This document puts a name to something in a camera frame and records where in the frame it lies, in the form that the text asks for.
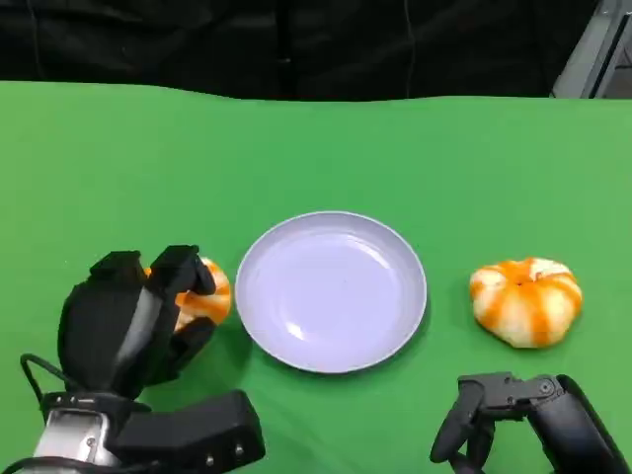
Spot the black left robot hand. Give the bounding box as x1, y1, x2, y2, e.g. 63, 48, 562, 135
56, 244, 219, 402

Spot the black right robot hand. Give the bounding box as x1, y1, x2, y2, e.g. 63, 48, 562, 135
429, 372, 631, 474

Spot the orange white toy bread roll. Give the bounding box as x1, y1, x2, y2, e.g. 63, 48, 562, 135
142, 256, 232, 333
468, 256, 584, 350

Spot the lilac plate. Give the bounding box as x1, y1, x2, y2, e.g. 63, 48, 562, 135
234, 210, 429, 374

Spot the green table cloth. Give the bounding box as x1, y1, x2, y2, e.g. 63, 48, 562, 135
0, 81, 632, 474

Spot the black backdrop curtain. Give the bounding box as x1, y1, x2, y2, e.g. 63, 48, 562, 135
0, 0, 593, 103

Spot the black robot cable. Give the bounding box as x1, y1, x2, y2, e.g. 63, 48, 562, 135
19, 353, 69, 411

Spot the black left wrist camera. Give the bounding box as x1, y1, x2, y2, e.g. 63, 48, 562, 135
106, 389, 267, 469

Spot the grey metal frame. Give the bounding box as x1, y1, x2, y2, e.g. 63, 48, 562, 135
548, 0, 632, 100

